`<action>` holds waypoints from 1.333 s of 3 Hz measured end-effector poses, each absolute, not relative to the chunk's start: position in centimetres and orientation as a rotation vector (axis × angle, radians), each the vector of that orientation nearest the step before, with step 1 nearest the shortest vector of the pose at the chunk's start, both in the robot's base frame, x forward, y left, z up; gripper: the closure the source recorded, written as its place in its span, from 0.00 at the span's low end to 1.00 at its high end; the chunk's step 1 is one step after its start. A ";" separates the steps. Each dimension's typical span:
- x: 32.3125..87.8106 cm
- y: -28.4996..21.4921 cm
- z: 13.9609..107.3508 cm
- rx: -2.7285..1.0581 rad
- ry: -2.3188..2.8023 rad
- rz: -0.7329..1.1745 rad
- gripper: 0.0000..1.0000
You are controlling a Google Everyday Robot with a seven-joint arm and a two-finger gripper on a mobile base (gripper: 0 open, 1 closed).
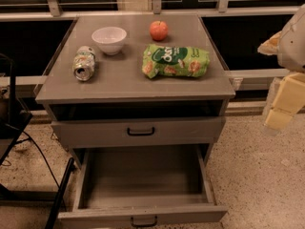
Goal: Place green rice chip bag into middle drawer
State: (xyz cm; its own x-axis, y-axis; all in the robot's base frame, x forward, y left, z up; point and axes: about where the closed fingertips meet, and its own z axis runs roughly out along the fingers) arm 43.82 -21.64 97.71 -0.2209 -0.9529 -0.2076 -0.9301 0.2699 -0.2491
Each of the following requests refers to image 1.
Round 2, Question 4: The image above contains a black lower drawer handle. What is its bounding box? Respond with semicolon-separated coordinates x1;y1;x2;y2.
130;217;158;228

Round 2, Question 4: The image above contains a closed grey upper drawer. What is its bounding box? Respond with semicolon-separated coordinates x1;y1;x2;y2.
51;116;225;149

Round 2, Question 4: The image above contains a black floor cable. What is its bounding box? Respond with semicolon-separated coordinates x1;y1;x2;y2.
13;131;63;189

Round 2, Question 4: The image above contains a metal window railing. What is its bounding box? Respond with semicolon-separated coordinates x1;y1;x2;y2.
0;0;305;21

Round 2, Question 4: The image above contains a green rice chip bag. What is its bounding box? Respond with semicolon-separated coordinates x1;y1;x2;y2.
142;44;210;78

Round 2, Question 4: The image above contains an open grey lower drawer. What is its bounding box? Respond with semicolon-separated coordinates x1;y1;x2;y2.
58;145;227;229

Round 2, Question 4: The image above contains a white bowl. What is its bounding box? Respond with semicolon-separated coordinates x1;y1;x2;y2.
91;27;127;55

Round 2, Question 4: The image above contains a black upper drawer handle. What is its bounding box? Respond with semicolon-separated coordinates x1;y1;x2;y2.
127;127;155;136

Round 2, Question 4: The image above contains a crushed silver drink can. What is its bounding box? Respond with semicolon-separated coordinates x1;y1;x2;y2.
72;46;95;81

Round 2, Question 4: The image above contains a red apple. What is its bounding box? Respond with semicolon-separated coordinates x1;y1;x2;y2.
150;21;169;41

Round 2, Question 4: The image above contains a grey drawer cabinet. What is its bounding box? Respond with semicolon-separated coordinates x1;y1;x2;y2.
36;15;234;160

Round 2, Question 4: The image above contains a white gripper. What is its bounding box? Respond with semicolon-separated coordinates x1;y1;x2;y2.
257;4;305;131

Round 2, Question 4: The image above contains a black drawer handle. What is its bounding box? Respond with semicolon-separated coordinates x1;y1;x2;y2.
127;127;155;136
130;217;158;228

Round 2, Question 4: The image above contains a black chair frame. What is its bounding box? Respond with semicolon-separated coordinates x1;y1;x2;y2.
0;53;74;229

